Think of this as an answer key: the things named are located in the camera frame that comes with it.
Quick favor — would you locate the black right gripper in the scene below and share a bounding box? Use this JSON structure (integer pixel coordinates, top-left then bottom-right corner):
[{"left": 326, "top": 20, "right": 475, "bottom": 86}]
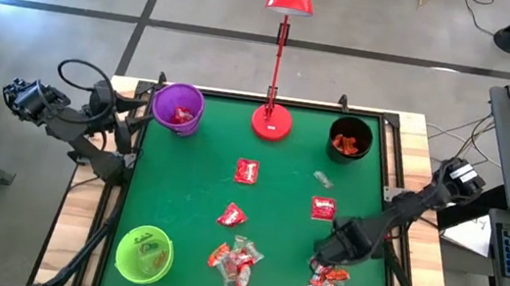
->
[{"left": 308, "top": 212, "right": 390, "bottom": 279}]

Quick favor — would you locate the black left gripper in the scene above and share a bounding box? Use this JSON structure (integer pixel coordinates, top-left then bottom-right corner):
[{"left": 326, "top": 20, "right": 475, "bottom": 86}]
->
[{"left": 85, "top": 78, "right": 158, "bottom": 158}]

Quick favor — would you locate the red candy pack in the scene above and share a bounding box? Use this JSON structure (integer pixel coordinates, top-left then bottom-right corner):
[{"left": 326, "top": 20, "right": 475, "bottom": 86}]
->
[
  {"left": 308, "top": 195, "right": 340, "bottom": 223},
  {"left": 177, "top": 106, "right": 198, "bottom": 126},
  {"left": 215, "top": 200, "right": 251, "bottom": 231},
  {"left": 233, "top": 157, "right": 261, "bottom": 187},
  {"left": 167, "top": 106, "right": 191, "bottom": 128}
]

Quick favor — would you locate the clear candy wrapper red print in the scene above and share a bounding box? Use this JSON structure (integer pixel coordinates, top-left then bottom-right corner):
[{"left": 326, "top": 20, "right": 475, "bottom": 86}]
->
[{"left": 243, "top": 240, "right": 267, "bottom": 264}]

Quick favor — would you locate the orange white printed candy wrapper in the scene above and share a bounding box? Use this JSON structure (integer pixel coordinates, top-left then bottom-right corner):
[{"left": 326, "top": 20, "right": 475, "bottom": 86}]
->
[{"left": 234, "top": 262, "right": 254, "bottom": 286}]

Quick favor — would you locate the clear green candy wrapper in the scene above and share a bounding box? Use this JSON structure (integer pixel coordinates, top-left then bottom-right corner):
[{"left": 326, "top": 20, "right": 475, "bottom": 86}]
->
[{"left": 137, "top": 239, "right": 160, "bottom": 258}]

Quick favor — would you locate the red white candy wrapper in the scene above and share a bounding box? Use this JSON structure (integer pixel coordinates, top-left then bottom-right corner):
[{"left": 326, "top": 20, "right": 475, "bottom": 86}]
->
[{"left": 309, "top": 263, "right": 334, "bottom": 286}]

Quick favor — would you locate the purple plastic bucket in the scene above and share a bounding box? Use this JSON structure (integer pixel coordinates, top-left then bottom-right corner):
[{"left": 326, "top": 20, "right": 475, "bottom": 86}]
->
[{"left": 147, "top": 78, "right": 209, "bottom": 140}]

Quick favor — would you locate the green table mat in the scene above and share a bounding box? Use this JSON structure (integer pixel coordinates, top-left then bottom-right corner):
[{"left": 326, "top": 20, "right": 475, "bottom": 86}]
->
[{"left": 98, "top": 81, "right": 417, "bottom": 286}]

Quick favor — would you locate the black plastic bucket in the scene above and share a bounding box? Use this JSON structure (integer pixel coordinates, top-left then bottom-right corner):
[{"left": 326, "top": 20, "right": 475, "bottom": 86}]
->
[{"left": 325, "top": 114, "right": 378, "bottom": 168}]

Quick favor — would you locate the red desk lamp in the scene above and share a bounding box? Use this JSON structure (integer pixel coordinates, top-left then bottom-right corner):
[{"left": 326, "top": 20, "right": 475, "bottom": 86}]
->
[{"left": 246, "top": 0, "right": 316, "bottom": 147}]

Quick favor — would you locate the white paper sheet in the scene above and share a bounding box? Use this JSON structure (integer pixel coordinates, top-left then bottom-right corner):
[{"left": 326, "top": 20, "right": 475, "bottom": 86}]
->
[{"left": 440, "top": 210, "right": 497, "bottom": 259}]

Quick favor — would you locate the green plastic bucket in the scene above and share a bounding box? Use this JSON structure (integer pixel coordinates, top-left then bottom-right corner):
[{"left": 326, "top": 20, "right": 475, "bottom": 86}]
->
[{"left": 112, "top": 221, "right": 178, "bottom": 286}]

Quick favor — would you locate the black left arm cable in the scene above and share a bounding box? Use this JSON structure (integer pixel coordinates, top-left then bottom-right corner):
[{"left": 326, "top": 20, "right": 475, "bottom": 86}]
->
[{"left": 50, "top": 56, "right": 123, "bottom": 130}]

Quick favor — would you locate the black metal table frame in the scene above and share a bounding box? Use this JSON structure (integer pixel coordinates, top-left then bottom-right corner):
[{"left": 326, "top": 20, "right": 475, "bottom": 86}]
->
[{"left": 25, "top": 57, "right": 482, "bottom": 286}]

